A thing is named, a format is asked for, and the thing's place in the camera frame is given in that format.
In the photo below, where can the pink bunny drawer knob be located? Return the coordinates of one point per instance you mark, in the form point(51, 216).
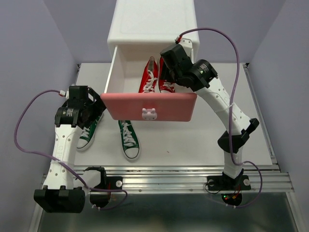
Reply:
point(149, 114)

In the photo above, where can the red sneaker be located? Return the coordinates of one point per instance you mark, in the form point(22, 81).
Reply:
point(149, 77)
point(163, 85)

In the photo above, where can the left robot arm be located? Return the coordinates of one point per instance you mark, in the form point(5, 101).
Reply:
point(58, 194)

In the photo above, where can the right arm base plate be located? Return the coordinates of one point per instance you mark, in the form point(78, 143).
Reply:
point(226, 183)

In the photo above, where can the white shoe cabinet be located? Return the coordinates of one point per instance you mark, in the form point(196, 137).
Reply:
point(143, 28)

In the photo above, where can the green sneaker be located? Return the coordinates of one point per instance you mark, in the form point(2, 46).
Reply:
point(87, 137)
point(129, 140)

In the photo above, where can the aluminium rail frame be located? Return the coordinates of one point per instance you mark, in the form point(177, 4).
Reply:
point(167, 193)

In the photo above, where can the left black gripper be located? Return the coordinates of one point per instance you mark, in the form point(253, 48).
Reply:
point(99, 107)

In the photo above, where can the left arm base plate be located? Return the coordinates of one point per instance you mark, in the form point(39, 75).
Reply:
point(106, 184)

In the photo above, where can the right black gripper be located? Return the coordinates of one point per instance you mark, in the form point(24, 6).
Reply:
point(167, 76)

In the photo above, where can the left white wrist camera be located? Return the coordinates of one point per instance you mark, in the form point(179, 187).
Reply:
point(63, 93)

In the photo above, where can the pink front drawer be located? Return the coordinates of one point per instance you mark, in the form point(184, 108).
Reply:
point(124, 102)

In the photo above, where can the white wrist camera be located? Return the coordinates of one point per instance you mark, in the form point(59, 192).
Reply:
point(184, 42)
point(63, 93)

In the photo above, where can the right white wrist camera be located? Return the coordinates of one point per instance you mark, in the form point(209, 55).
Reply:
point(184, 42)

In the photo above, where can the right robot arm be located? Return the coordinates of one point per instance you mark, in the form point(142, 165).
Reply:
point(203, 79)

